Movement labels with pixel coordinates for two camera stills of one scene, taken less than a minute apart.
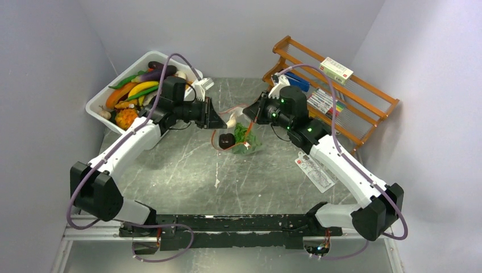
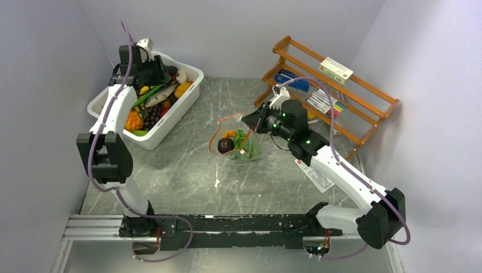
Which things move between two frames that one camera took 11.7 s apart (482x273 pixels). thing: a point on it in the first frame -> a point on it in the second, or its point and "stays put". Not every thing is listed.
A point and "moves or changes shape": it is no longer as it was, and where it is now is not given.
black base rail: (254, 230) stays put
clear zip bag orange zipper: (240, 137) moves or changes shape
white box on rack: (336, 70) stays put
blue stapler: (298, 82) stays put
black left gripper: (210, 119) -> (162, 75)
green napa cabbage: (245, 141) moves or changes shape
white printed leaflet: (319, 176) stays put
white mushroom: (232, 120) -> (181, 77)
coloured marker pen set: (322, 102) stays put
